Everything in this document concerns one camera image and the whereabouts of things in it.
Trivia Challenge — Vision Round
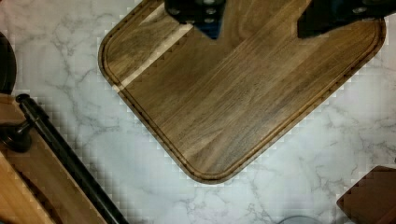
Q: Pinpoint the brown wooden toast slice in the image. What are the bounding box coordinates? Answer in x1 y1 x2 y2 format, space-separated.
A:
336 166 396 224

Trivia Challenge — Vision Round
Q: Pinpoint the black paper towel holder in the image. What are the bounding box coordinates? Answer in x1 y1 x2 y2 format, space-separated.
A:
0 34 17 94

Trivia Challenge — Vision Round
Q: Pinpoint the wooden drawer box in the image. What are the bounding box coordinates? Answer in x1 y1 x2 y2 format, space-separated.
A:
0 92 108 224

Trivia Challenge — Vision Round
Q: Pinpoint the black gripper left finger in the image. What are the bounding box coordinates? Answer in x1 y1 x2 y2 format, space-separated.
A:
164 0 226 39

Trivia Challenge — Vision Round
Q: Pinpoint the wooden cutting board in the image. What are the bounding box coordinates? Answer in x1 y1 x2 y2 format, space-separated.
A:
98 0 386 184

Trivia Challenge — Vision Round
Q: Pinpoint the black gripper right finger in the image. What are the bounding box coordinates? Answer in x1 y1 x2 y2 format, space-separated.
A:
297 0 396 38

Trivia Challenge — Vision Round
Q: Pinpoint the black drawer handle bar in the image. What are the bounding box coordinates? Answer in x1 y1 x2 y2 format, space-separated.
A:
1 94 129 224

